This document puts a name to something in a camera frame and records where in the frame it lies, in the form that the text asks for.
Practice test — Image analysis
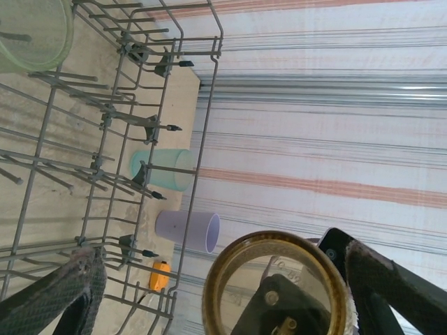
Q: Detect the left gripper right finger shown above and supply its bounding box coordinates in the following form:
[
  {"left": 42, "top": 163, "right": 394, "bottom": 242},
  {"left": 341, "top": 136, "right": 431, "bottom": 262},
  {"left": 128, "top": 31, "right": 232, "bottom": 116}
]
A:
[{"left": 344, "top": 239, "right": 447, "bottom": 335}]

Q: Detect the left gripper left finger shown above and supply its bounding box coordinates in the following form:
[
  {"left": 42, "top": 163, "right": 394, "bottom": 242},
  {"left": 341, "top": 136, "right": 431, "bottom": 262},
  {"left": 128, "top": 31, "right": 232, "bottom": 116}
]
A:
[{"left": 0, "top": 244, "right": 108, "bottom": 335}]

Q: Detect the amber plastic cup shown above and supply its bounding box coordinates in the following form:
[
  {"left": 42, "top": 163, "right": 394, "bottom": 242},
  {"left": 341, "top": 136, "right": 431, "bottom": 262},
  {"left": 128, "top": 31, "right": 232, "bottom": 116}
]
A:
[{"left": 201, "top": 230, "right": 350, "bottom": 335}]

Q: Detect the lavender plastic cup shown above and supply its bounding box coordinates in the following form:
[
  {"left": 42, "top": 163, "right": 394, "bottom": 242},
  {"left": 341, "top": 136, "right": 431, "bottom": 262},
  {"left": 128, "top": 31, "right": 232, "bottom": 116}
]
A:
[{"left": 156, "top": 209, "right": 221, "bottom": 254}]

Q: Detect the teal plastic cup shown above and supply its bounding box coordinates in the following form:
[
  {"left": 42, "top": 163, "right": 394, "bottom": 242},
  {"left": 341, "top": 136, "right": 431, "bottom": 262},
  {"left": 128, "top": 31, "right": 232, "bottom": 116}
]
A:
[{"left": 131, "top": 148, "right": 195, "bottom": 192}]

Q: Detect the pale green plastic cup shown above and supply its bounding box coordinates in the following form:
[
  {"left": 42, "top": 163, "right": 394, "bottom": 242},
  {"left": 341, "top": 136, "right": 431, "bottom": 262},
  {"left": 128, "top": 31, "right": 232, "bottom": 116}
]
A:
[{"left": 0, "top": 0, "right": 75, "bottom": 74}]

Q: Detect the orange plastic block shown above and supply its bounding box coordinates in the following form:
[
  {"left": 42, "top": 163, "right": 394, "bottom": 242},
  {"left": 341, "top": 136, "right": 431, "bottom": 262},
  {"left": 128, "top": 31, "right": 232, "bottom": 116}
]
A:
[{"left": 149, "top": 261, "right": 172, "bottom": 292}]

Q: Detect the grey wire dish rack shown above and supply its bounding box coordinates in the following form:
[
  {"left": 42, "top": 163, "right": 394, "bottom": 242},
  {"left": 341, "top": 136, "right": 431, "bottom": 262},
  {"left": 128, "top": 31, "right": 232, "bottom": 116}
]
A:
[{"left": 0, "top": 0, "right": 224, "bottom": 335}]

